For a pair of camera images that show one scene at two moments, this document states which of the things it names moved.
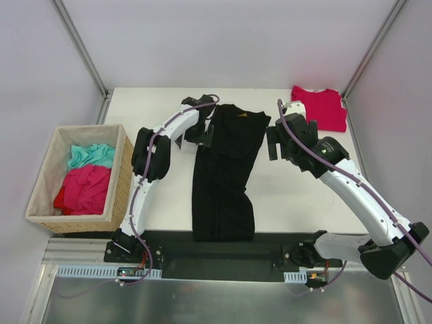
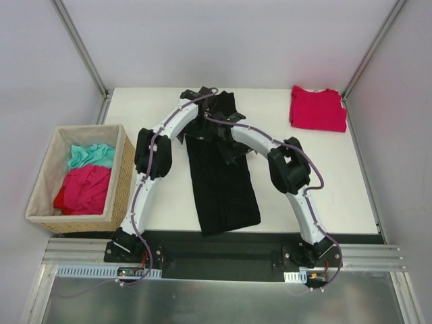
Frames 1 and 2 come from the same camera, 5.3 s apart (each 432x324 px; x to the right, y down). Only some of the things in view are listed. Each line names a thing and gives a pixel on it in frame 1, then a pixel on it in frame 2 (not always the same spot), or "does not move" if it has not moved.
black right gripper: [275, 139] → [231, 154]
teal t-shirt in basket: [97, 154] does not move
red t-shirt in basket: [84, 191] does not move
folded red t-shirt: [325, 106] does not move
